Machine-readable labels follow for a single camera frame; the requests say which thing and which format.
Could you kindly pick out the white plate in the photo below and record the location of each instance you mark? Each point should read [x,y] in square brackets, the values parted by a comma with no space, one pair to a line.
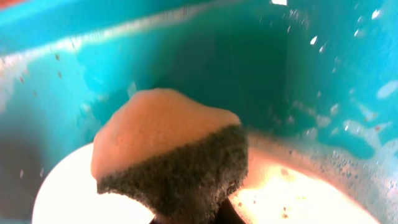
[274,193]

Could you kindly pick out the green and yellow sponge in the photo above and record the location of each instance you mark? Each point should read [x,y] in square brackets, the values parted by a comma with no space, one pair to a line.
[179,158]

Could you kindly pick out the teal plastic serving tray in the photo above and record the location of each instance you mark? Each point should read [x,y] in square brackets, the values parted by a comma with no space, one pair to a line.
[316,81]

